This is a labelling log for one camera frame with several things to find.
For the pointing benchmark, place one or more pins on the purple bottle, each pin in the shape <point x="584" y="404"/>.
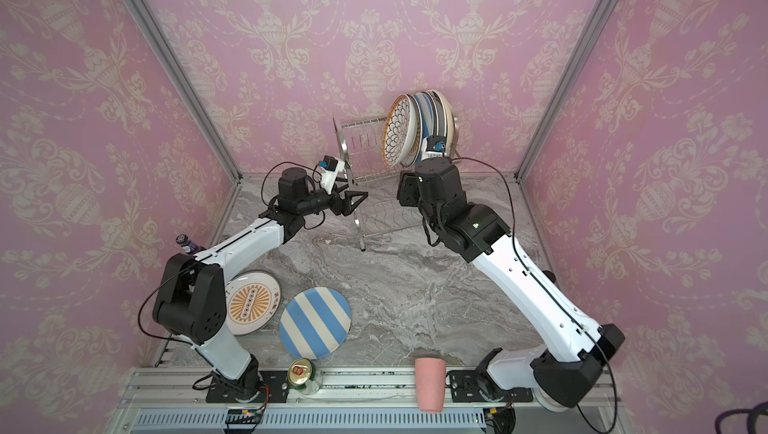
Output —
<point x="187" y="245"/>

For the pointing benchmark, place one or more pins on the aluminium corner post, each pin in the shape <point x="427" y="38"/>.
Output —
<point x="593" y="27"/>
<point x="149" y="25"/>

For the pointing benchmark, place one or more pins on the small jar dark lid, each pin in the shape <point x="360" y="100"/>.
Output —
<point x="550" y="276"/>

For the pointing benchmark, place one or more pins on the white plate teal red rim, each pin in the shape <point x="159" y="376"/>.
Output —
<point x="441" y="121"/>

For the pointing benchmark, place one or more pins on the pink cup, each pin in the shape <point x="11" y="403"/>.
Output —
<point x="430" y="386"/>

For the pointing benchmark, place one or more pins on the aluminium corner post right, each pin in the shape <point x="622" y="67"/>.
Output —
<point x="593" y="27"/>

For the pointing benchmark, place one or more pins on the orange sunburst plate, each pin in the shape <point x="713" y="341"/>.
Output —
<point x="417" y="123"/>
<point x="252" y="300"/>

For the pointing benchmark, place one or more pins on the white plate green quatrefoil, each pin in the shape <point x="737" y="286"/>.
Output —
<point x="435" y="130"/>

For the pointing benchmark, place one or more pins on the green can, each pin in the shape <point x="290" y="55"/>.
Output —
<point x="304" y="377"/>

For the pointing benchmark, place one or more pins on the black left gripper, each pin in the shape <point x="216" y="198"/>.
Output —
<point x="344" y="207"/>

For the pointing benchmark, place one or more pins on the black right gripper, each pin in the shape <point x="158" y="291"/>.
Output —
<point x="407" y="188"/>

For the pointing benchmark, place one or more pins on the plain cream plate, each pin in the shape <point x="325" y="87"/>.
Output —
<point x="452" y="129"/>

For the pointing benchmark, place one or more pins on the blue cream striped plate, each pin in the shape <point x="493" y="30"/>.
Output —
<point x="315" y="323"/>
<point x="426" y="118"/>

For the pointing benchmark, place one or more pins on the petal pattern plate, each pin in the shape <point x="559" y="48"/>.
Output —
<point x="399" y="132"/>

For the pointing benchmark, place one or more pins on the chrome wire dish rack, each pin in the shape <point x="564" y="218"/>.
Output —
<point x="360" y="147"/>

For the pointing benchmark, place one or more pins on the blue cream striped plate front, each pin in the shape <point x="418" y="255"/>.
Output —
<point x="315" y="323"/>

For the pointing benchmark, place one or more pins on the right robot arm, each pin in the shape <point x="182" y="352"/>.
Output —
<point x="576" y="349"/>

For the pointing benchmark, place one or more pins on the aluminium corner post left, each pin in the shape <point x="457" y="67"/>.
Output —
<point x="149" y="25"/>

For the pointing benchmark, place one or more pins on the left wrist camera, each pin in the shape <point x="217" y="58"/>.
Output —
<point x="331" y="168"/>

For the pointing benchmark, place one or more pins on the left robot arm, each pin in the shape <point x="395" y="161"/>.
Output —
<point x="190" y="302"/>

